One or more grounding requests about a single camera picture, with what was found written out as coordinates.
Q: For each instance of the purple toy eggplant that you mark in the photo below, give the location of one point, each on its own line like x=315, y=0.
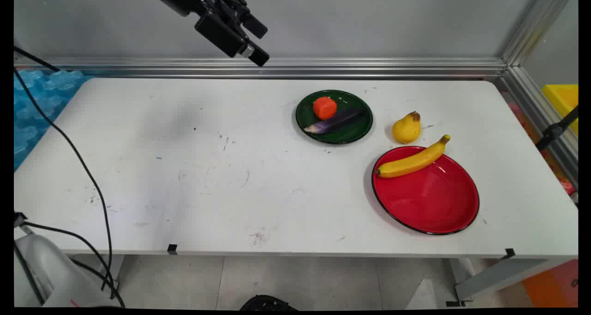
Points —
x=334, y=121

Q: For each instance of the yellow plastic box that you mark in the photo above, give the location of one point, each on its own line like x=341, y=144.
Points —
x=563, y=98

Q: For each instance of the black stand clamp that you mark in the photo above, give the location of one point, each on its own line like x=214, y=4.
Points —
x=553, y=132

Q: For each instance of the dark green round plate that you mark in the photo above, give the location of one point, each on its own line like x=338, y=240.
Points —
x=356, y=131

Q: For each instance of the black round object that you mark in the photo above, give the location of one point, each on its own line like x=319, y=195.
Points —
x=265, y=303

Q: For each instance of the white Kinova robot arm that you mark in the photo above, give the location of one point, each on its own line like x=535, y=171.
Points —
x=51, y=269

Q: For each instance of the red round plate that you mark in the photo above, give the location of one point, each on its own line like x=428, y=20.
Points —
x=429, y=199

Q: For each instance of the orange box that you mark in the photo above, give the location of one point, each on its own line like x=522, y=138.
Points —
x=554, y=282

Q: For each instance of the blue bubble wrap sheet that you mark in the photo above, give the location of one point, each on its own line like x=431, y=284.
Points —
x=34, y=102

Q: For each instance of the black tape marker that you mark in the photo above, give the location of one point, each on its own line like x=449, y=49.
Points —
x=509, y=253
x=172, y=249

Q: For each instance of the grey table leg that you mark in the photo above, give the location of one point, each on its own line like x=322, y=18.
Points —
x=498, y=275

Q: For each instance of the white table leg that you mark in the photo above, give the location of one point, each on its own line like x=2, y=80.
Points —
x=115, y=264

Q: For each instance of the yellow toy banana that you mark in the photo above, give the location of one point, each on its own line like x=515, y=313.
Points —
x=411, y=162

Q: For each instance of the upright aluminium frame post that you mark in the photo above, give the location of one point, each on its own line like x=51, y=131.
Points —
x=535, y=24

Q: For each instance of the orange toy carrot piece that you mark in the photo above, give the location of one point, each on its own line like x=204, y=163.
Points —
x=325, y=108

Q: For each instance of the side aluminium frame rail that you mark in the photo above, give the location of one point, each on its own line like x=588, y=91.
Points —
x=540, y=116

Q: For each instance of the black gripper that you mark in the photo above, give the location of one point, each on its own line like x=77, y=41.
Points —
x=180, y=0

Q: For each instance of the horizontal aluminium frame rail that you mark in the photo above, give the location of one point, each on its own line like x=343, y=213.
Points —
x=369, y=68

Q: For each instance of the yellow toy pear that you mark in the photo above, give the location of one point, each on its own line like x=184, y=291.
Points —
x=406, y=130

